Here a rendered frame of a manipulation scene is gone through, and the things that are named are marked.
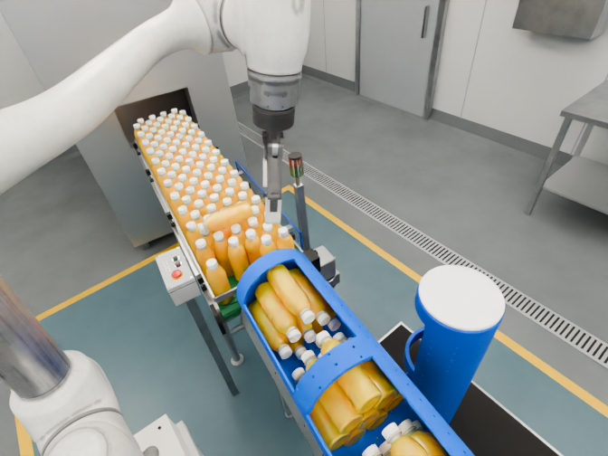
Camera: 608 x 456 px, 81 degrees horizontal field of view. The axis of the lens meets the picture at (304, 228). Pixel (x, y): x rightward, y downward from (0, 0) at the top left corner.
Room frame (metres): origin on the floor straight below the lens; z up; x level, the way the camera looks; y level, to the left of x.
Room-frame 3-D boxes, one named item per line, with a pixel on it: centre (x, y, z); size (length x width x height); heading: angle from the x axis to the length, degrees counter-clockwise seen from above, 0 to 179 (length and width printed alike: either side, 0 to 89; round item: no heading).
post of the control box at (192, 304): (0.95, 0.51, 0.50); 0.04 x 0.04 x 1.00; 26
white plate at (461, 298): (0.73, -0.51, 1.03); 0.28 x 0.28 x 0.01
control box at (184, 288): (0.95, 0.51, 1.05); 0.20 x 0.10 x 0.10; 26
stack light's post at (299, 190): (1.40, 0.00, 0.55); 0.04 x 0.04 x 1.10; 26
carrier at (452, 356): (0.73, -0.51, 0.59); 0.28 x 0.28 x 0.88
